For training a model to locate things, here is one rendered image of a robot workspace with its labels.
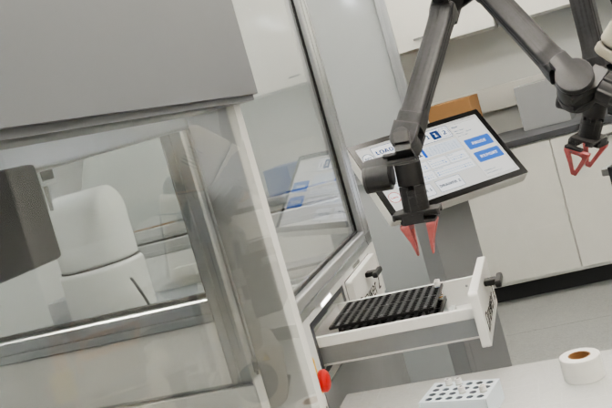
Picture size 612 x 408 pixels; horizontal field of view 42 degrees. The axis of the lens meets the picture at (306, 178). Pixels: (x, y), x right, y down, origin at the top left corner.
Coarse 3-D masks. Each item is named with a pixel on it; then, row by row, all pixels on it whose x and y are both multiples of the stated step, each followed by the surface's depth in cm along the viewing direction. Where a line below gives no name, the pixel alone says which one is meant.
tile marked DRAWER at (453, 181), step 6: (456, 174) 259; (438, 180) 256; (444, 180) 257; (450, 180) 257; (456, 180) 257; (462, 180) 258; (438, 186) 255; (444, 186) 255; (450, 186) 256; (456, 186) 256
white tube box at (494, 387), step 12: (444, 384) 145; (468, 384) 143; (492, 384) 138; (432, 396) 141; (444, 396) 139; (456, 396) 138; (468, 396) 137; (480, 396) 136; (492, 396) 136; (504, 396) 140
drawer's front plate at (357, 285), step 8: (368, 256) 214; (360, 264) 206; (368, 264) 208; (376, 264) 216; (360, 272) 199; (352, 280) 191; (360, 280) 197; (368, 280) 204; (376, 280) 212; (352, 288) 190; (360, 288) 195; (368, 288) 202; (376, 288) 210; (352, 296) 190; (360, 296) 193
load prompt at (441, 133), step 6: (444, 126) 273; (426, 132) 270; (432, 132) 270; (438, 132) 270; (444, 132) 271; (450, 132) 271; (426, 138) 268; (432, 138) 268; (438, 138) 269; (384, 144) 264; (390, 144) 265; (426, 144) 266; (372, 150) 262; (378, 150) 262; (384, 150) 263; (390, 150) 263; (378, 156) 261
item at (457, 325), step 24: (456, 288) 177; (336, 312) 184; (456, 312) 154; (336, 336) 161; (360, 336) 160; (384, 336) 158; (408, 336) 157; (432, 336) 155; (456, 336) 154; (336, 360) 161
